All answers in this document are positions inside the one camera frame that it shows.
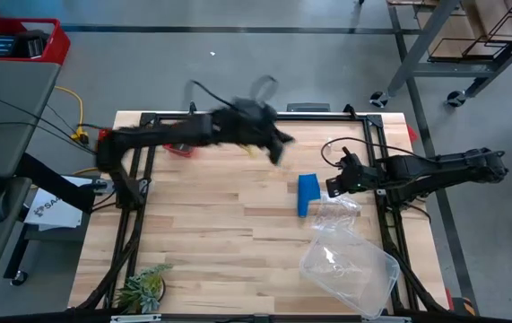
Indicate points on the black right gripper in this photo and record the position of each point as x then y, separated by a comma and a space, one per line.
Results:
358, 177

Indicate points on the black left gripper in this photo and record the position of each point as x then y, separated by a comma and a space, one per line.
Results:
246, 123

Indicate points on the clear plastic bag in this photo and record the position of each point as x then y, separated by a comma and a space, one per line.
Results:
336, 211

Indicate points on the blue elastic bandage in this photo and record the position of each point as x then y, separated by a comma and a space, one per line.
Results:
308, 193

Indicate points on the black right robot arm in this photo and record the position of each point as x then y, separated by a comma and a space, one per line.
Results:
439, 168

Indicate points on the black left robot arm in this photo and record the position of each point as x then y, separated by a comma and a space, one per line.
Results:
157, 134

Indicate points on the clear plastic container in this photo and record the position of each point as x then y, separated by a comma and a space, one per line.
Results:
349, 273

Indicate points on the red clamp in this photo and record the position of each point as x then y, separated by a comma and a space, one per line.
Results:
448, 298
104, 133
412, 133

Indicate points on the small red box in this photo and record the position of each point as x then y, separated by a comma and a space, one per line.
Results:
184, 153

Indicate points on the grey metal cart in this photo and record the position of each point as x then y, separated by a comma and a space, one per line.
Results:
453, 68

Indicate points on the orange black striped block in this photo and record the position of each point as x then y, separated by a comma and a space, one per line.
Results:
464, 307

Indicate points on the brown cardboard box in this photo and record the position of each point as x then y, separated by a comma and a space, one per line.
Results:
457, 31

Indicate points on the green succulent plant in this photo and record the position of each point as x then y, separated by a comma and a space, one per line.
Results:
141, 291

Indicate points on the white printed paper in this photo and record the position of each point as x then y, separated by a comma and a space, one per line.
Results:
54, 215

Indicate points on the black desk stand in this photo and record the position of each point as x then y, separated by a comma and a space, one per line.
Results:
45, 177

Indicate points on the large red crate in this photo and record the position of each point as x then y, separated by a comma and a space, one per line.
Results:
58, 45

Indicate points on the plain black box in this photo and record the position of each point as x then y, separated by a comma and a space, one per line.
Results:
31, 45

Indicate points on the grey desk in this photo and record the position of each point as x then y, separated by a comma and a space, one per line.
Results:
9, 112

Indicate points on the black desk leg with caster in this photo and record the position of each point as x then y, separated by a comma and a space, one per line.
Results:
15, 264

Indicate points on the black box with blue stripes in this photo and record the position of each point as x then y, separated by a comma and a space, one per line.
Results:
2, 45

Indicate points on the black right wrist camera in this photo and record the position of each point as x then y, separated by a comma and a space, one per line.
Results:
347, 158

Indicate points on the grey bracket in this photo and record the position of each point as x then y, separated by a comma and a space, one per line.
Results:
308, 107

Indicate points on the black aluminium table frame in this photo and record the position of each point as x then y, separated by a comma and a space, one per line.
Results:
327, 116

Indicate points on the silver metal bracket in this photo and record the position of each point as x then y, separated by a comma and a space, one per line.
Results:
385, 320
134, 318

